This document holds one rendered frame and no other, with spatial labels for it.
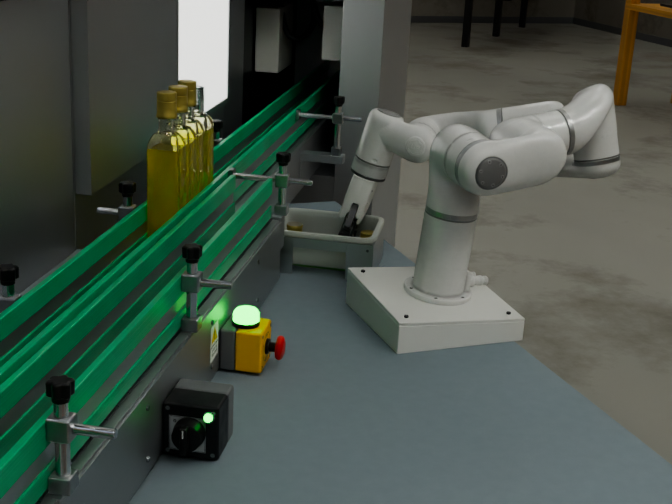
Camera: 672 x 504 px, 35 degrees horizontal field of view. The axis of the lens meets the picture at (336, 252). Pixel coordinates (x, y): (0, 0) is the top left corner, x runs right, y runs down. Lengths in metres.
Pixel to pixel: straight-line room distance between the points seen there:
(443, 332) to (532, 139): 0.37
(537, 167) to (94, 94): 0.76
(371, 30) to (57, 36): 1.26
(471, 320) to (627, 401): 1.73
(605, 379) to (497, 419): 2.06
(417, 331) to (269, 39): 1.41
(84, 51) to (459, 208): 0.69
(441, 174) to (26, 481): 1.01
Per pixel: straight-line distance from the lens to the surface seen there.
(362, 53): 2.91
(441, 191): 1.91
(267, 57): 3.09
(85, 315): 1.44
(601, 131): 2.06
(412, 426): 1.64
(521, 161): 1.84
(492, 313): 1.96
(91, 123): 1.89
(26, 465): 1.15
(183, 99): 1.93
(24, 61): 1.72
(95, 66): 1.90
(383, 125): 2.17
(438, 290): 1.95
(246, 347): 1.75
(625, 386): 3.70
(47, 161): 1.81
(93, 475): 1.29
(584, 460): 1.61
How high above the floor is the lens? 1.51
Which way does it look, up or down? 19 degrees down
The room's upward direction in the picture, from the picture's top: 3 degrees clockwise
